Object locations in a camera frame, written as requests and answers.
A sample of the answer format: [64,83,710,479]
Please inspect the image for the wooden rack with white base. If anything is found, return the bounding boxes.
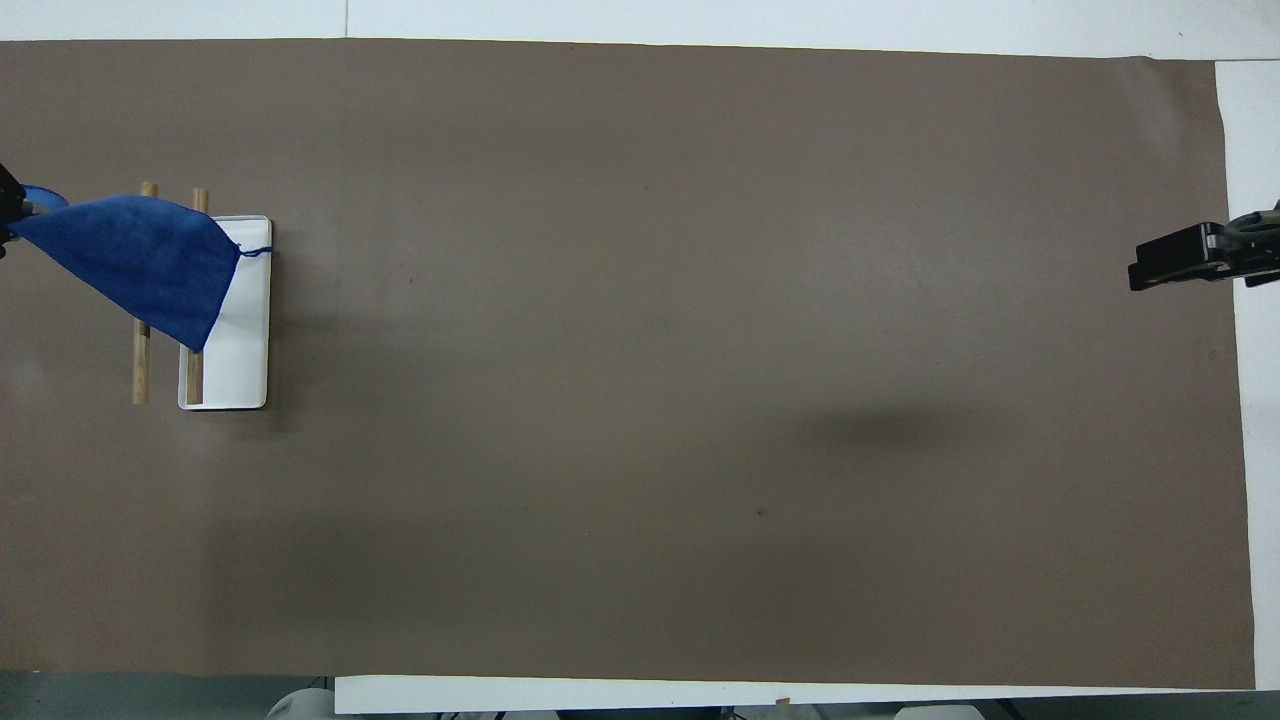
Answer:
[132,181,273,411]

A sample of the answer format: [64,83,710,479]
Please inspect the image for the blue towel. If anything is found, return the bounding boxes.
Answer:
[5,185,273,354]

